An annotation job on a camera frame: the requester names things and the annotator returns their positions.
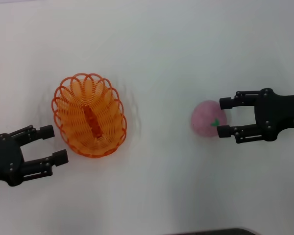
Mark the pink peach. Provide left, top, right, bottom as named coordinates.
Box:
left=191, top=100, right=228, bottom=137

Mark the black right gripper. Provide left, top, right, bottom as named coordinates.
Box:
left=217, top=88, right=294, bottom=144

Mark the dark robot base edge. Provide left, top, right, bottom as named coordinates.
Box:
left=170, top=227, right=258, bottom=235

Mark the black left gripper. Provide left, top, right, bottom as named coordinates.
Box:
left=0, top=124, right=70, bottom=188

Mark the orange wire basket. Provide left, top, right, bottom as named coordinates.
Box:
left=51, top=72, right=127, bottom=159

